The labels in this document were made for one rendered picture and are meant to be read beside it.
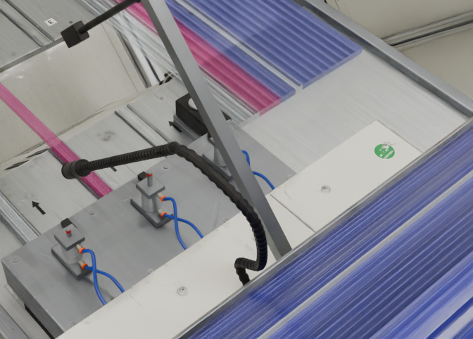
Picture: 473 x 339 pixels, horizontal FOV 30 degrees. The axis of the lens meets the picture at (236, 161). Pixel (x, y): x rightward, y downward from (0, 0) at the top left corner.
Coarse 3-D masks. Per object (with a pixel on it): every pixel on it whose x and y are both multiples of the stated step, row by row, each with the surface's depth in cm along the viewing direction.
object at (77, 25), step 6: (72, 24) 101; (78, 24) 102; (66, 30) 103; (72, 30) 102; (66, 36) 104; (72, 36) 103; (78, 36) 102; (84, 36) 102; (66, 42) 105; (72, 42) 104; (78, 42) 102
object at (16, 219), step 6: (0, 198) 108; (0, 204) 108; (6, 204) 108; (0, 210) 108; (6, 210) 107; (12, 210) 107; (6, 216) 107; (12, 216) 107; (18, 216) 107; (12, 222) 106; (18, 222) 106; (24, 222) 106; (18, 228) 106; (24, 228) 105; (30, 228) 106; (24, 234) 105; (30, 234) 105; (36, 234) 105; (30, 240) 104
